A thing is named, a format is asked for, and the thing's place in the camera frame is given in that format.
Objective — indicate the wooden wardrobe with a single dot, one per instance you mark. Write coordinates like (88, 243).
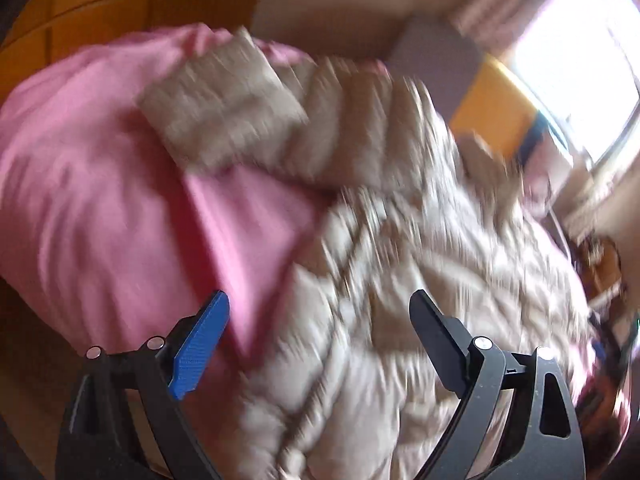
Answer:
(38, 33)

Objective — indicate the bright window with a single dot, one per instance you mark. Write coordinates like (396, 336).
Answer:
(580, 58)

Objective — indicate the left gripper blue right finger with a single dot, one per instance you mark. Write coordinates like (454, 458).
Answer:
(541, 437)

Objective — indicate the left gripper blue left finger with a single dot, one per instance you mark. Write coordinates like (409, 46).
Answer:
(98, 437)

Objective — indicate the cluttered wooden side desk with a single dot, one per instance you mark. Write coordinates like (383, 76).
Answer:
(599, 217)

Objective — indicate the white deer print pillow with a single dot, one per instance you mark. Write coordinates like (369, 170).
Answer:
(546, 169)

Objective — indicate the grey yellow blue headboard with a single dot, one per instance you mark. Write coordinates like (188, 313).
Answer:
(470, 88)

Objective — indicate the pink bed cover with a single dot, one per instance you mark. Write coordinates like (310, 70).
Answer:
(110, 243)

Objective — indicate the beige quilted down jacket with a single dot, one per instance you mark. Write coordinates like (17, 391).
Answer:
(345, 389)

